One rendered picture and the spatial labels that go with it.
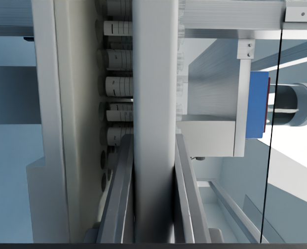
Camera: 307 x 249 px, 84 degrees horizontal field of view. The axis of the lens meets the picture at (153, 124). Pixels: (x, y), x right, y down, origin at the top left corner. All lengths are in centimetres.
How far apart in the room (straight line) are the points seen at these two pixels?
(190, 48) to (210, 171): 304
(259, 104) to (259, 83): 6
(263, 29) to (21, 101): 75
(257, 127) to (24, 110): 77
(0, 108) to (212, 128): 71
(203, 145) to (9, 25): 54
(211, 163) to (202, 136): 426
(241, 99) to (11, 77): 74
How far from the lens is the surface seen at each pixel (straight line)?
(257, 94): 58
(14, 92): 76
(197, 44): 409
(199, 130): 49
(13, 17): 53
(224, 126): 51
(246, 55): 54
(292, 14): 54
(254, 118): 58
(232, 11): 48
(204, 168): 475
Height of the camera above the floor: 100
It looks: 1 degrees up
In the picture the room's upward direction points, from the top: 90 degrees clockwise
